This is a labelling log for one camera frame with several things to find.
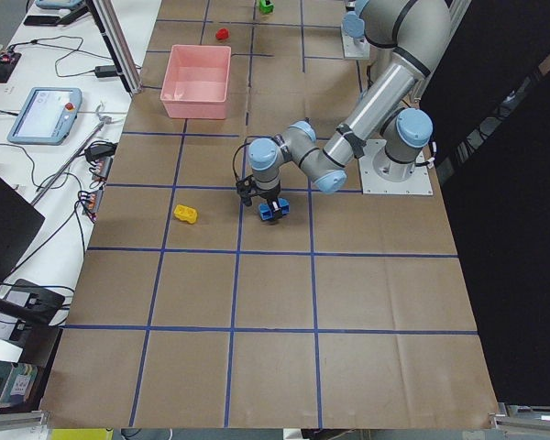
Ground blue toy block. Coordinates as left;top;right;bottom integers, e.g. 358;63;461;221
258;198;290;221

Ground yellow toy block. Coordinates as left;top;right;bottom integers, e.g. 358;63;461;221
173;203;198;225

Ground red toy block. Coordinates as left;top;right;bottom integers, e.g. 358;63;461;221
215;27;230;41

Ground pink plastic box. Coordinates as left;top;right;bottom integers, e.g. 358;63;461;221
160;44;232;120

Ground green toy block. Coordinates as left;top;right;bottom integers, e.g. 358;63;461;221
258;0;274;15

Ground metal rod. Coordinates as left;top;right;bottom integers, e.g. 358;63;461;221
30;105;112;206

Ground black power adapter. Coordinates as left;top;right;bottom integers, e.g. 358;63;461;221
93;65;117;78

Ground blue teach pendant tablet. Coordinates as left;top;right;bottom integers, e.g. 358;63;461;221
7;87;83;145

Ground black monitor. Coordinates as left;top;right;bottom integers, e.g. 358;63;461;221
0;178;45;281

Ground black phone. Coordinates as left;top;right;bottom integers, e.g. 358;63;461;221
23;15;60;27

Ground aluminium frame post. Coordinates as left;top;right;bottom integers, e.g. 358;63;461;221
85;0;142;96

